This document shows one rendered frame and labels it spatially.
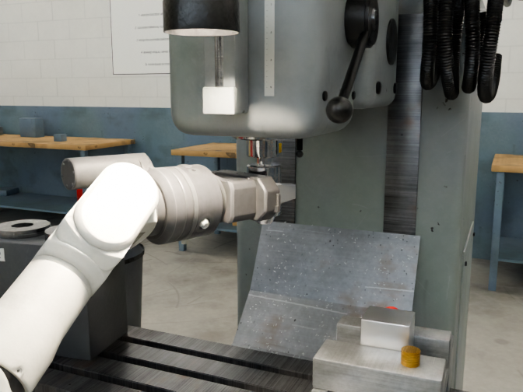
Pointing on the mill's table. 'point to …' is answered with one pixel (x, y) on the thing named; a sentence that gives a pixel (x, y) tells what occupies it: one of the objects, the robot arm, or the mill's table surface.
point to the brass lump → (410, 356)
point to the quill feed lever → (365, 37)
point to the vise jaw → (373, 370)
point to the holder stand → (99, 340)
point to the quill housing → (271, 72)
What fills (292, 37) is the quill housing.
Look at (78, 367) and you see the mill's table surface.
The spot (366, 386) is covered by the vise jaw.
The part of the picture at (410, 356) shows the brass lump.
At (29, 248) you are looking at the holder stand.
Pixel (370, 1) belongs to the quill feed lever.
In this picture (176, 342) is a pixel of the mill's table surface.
